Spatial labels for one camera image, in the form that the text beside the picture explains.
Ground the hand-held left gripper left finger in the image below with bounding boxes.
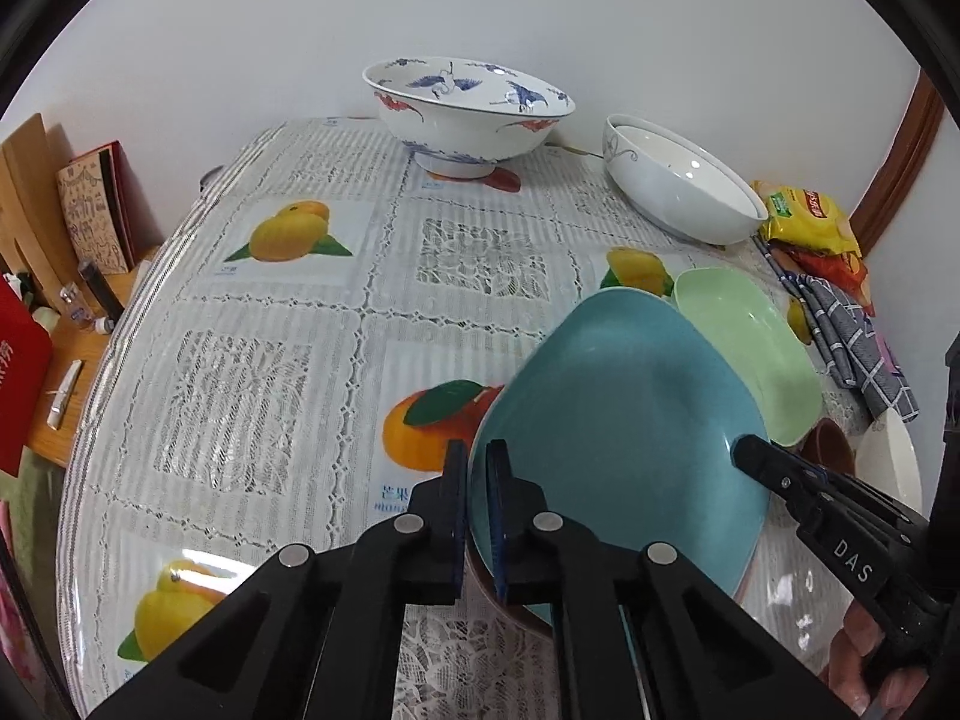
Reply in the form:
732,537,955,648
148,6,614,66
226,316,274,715
88,441,470,720

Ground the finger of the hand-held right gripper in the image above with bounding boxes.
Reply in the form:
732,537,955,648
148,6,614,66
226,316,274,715
731,435,893,605
814,465,935,541

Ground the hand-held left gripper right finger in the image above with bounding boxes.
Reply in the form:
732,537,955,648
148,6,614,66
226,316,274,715
484,439,860,720

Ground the plain white bowl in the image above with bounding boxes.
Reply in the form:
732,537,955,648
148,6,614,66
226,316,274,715
855,409,923,515

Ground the brown clay dish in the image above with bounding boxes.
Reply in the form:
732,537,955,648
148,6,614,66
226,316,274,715
799,418,856,475

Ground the green plate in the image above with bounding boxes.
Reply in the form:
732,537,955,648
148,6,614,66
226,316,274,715
671,268,824,446

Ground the blue plate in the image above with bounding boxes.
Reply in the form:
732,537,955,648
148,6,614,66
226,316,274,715
469,289,772,627

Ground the person's right hand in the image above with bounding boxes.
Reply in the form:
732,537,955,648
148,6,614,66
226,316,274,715
829,604,931,717

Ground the grey checked cloth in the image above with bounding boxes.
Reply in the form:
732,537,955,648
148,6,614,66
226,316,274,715
754,236,920,422

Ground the red snack packet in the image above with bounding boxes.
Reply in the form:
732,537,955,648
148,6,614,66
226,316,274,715
780,244,877,316

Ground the yellow snack packet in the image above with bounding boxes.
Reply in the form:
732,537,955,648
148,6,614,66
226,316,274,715
752,180,863,260

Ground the white bowl with grey pattern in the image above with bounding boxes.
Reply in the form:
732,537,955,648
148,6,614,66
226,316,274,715
602,114,771,246

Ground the blue crane patterned bowl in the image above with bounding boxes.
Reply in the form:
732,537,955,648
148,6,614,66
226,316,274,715
362,56,576,181

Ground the wooden cabinet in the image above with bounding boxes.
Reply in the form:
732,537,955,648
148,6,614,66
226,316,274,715
22,244,162,466

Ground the white tube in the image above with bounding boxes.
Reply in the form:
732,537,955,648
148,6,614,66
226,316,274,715
46,360,83,430

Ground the black stick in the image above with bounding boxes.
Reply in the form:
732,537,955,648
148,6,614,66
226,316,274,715
77,261,125,323

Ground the small clear bottle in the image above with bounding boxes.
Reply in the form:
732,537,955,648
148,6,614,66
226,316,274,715
60,281,113,335

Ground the red box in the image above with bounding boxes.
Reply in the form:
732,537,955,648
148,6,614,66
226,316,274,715
0,277,55,477

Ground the red cover notebook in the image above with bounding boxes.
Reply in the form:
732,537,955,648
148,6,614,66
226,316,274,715
56,141,140,275

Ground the wooden board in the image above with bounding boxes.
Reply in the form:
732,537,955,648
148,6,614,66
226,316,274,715
0,114,80,278

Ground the brown wooden door frame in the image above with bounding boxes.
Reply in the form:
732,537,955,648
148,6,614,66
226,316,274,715
851,71,946,256

